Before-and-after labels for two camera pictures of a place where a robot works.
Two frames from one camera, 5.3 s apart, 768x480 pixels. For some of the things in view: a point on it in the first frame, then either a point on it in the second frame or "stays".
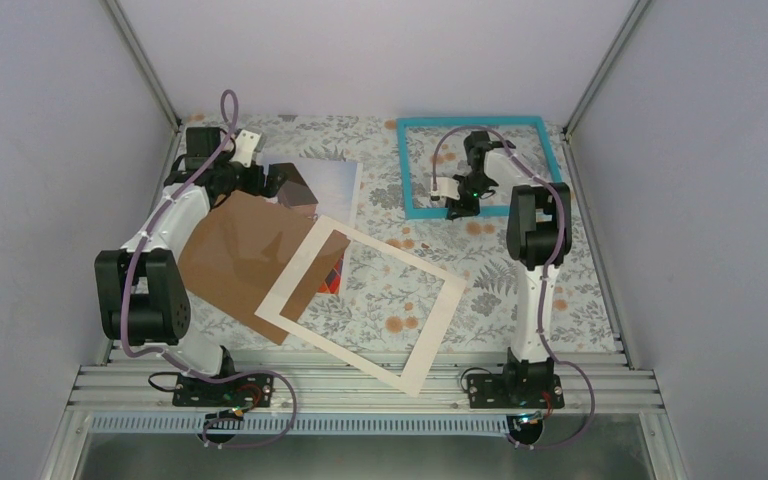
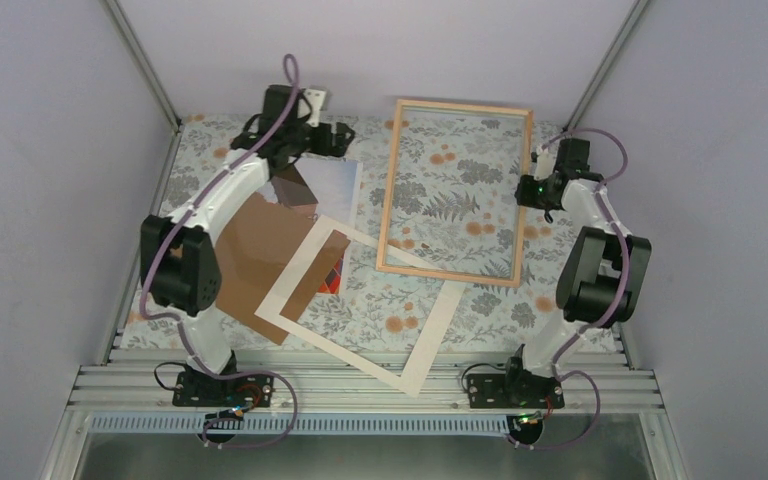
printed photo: [328, 188] stays
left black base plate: [256, 390] stays
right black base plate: [496, 391] stays
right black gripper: [463, 211] to [523, 197]
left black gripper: [271, 187] to [340, 146]
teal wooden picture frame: [433, 213] to [528, 114]
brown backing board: [237, 250] stays
